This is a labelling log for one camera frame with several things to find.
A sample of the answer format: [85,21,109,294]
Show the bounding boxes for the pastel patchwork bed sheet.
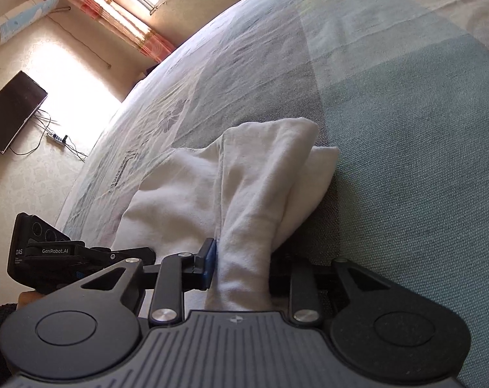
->
[62,0,489,388]

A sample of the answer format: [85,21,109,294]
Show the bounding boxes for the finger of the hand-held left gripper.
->
[88,246,157,266]

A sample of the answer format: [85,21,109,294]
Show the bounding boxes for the white printed sweatshirt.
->
[111,118,342,313]

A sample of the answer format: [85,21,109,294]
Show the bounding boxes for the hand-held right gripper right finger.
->
[269,256,404,327]

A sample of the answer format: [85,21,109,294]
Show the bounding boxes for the black television cables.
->
[8,107,88,163]

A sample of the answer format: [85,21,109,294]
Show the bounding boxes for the wall television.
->
[0,70,49,155]

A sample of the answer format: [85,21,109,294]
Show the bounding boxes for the orange striped curtain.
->
[38,0,175,64]

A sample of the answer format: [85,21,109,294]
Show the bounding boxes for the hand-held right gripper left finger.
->
[67,238,220,326]

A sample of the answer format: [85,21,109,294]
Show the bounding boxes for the white air conditioner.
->
[0,0,61,48]

